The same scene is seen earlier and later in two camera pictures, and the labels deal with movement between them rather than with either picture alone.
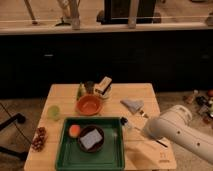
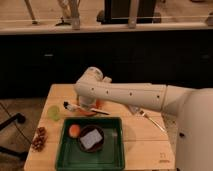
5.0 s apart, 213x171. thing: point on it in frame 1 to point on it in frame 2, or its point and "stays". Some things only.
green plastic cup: (53, 112) stays
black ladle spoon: (126, 123) to (72, 107)
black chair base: (20, 118) stays
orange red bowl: (89, 105) stays
